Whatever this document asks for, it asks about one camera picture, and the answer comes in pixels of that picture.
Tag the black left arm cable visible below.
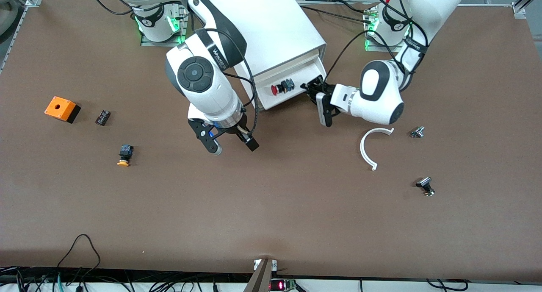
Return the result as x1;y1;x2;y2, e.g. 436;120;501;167
326;0;429;87

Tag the orange button enclosure box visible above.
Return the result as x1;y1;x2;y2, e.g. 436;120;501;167
44;96;81;124

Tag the white C-shaped plastic ring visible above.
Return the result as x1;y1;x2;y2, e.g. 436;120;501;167
360;127;395;172

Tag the pale grey rounded object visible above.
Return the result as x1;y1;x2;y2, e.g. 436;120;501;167
0;0;20;35

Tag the white beam bracket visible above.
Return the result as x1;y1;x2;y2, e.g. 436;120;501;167
253;259;278;272

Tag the black and silver switch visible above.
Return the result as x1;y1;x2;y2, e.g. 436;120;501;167
415;177;435;197

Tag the yellow push button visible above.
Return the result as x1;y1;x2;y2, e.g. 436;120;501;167
117;145;134;167

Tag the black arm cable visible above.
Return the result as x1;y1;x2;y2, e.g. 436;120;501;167
87;0;260;136
326;0;429;87

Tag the white drawer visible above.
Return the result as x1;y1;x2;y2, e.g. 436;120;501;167
254;50;319;79
256;59;327;111

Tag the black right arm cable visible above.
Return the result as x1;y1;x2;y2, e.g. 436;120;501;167
87;0;260;136

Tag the thin black looped cable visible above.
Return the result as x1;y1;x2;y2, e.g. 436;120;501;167
56;234;102;280

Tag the red push button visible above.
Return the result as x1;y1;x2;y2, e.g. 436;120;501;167
271;78;295;96

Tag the device with red display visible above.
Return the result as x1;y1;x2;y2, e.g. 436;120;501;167
270;278;299;292

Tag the brown camera support beam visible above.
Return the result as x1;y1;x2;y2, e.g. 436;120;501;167
243;259;274;292

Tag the white drawer cabinet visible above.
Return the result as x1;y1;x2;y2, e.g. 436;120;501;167
210;0;327;112

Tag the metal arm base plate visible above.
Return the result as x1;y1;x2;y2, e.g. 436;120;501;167
364;6;410;53
141;0;189;47

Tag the tangled black cable bundle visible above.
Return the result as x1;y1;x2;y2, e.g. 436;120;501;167
0;267;254;292

